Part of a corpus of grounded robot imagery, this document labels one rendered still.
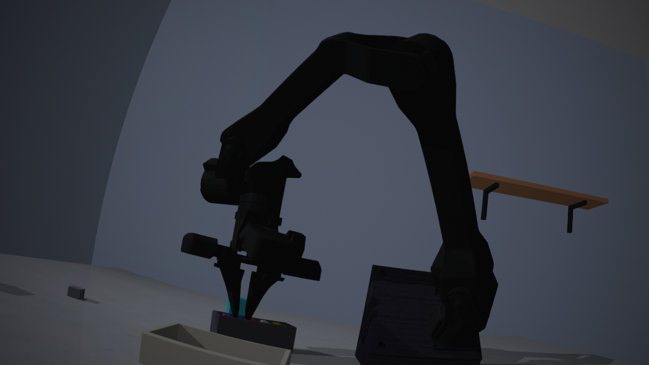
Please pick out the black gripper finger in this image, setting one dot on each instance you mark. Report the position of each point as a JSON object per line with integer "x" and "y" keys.
{"x": 232, "y": 278}
{"x": 258, "y": 286}

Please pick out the teal block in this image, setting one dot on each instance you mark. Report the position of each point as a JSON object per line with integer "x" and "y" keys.
{"x": 241, "y": 306}

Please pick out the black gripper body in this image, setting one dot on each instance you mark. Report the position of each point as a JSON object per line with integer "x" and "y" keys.
{"x": 208, "y": 247}

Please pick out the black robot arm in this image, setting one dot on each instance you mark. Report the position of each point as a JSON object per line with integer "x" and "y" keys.
{"x": 419, "y": 72}

